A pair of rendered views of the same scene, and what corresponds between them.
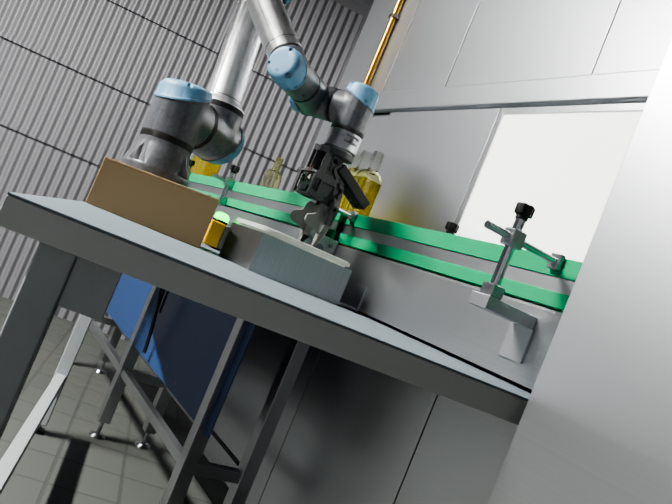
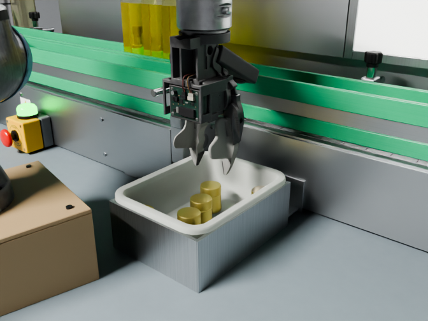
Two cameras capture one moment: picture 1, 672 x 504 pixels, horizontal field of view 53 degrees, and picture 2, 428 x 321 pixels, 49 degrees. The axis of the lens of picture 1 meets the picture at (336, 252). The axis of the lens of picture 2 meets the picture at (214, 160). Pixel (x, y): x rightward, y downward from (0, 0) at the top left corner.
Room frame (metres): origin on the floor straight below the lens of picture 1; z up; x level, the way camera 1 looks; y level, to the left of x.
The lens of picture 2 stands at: (0.82, 0.29, 1.15)
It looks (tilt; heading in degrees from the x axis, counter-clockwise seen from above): 23 degrees down; 340
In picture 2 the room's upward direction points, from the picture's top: straight up
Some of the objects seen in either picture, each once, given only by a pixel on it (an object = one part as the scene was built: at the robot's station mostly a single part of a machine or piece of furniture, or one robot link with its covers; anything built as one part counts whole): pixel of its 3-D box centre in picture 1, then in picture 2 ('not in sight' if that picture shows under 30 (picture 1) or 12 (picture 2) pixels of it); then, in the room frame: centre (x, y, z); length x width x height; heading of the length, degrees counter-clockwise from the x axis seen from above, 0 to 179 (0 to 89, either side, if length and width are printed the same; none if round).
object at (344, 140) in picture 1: (342, 143); (206, 15); (1.45, 0.08, 1.08); 0.08 x 0.08 x 0.05
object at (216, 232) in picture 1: (213, 234); (29, 132); (1.90, 0.34, 0.79); 0.07 x 0.07 x 0.07; 30
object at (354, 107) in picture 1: (354, 110); not in sight; (1.45, 0.08, 1.16); 0.09 x 0.08 x 0.11; 65
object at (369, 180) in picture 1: (356, 208); not in sight; (1.70, -0.01, 0.99); 0.06 x 0.06 x 0.21; 30
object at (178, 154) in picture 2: (315, 247); (196, 138); (1.58, 0.05, 0.85); 0.09 x 0.04 x 0.07; 120
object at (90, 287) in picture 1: (54, 387); not in sight; (1.45, 0.44, 0.36); 1.51 x 0.09 x 0.71; 15
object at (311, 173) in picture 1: (325, 176); (201, 75); (1.44, 0.08, 1.00); 0.09 x 0.08 x 0.12; 121
